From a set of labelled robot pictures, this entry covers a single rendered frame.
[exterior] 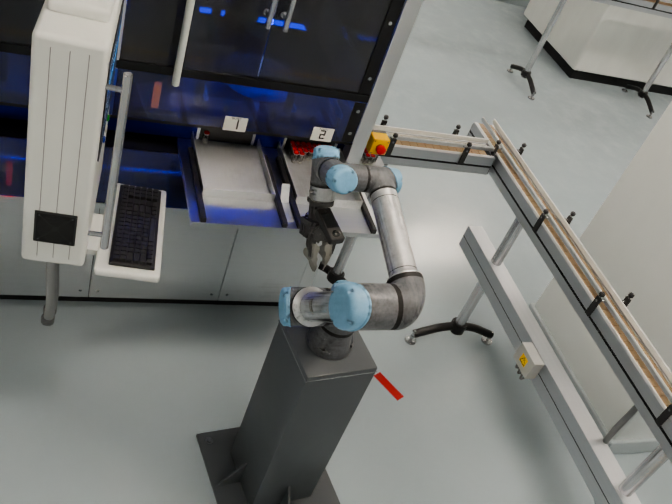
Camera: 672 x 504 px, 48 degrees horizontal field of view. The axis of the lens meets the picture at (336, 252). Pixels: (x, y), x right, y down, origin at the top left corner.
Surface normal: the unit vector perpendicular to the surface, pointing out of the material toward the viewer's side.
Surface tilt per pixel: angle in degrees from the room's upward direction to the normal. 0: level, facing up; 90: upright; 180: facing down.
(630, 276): 90
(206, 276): 90
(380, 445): 0
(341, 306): 85
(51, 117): 90
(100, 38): 0
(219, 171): 0
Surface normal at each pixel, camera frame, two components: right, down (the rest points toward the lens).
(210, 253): 0.25, 0.69
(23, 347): 0.30, -0.73
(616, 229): -0.92, -0.05
